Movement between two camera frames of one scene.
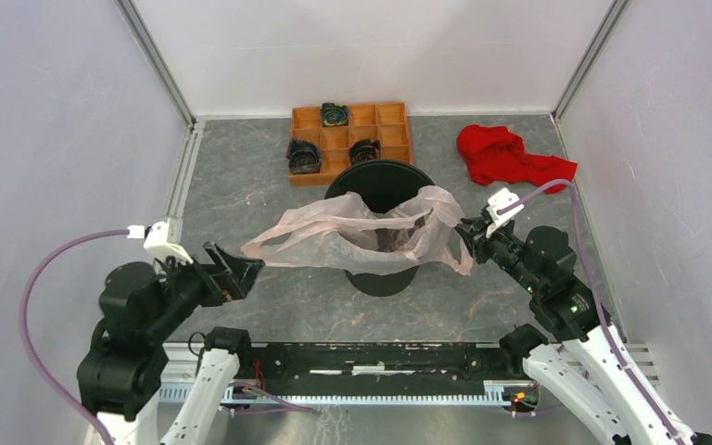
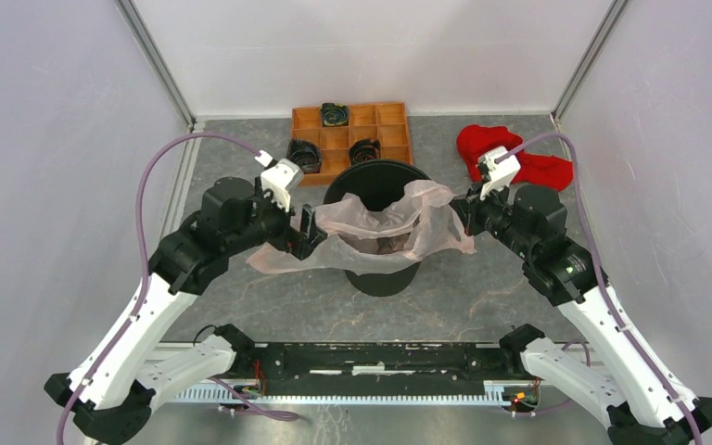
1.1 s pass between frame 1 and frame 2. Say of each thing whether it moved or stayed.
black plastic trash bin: stayed
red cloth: stayed
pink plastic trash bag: moved
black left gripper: moved
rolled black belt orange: stayed
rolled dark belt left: stayed
